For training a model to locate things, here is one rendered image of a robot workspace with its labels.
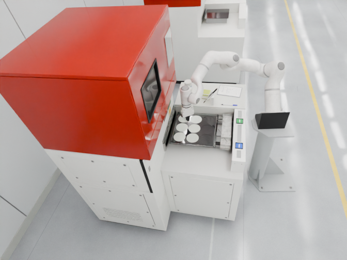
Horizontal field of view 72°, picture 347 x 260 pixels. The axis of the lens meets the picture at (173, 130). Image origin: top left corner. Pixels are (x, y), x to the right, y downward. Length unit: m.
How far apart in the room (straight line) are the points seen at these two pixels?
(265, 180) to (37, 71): 2.36
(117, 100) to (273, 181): 2.11
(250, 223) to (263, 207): 0.23
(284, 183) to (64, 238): 2.35
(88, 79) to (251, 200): 2.08
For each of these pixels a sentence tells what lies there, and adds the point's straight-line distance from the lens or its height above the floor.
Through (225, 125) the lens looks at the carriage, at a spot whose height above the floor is 0.88.
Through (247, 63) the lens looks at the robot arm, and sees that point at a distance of 2.03.
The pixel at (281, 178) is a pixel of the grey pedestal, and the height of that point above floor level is 0.01.
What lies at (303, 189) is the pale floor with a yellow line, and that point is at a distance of 2.91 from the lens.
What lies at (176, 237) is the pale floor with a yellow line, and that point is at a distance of 2.51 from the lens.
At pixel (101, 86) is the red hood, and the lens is 1.12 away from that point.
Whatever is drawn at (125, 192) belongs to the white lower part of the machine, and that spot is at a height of 0.78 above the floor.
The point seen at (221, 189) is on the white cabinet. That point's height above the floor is 0.65.
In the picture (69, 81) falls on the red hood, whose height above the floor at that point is 1.79.
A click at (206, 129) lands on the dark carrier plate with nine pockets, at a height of 0.90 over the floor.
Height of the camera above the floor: 2.37
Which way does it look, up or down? 46 degrees down
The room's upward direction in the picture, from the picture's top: 8 degrees counter-clockwise
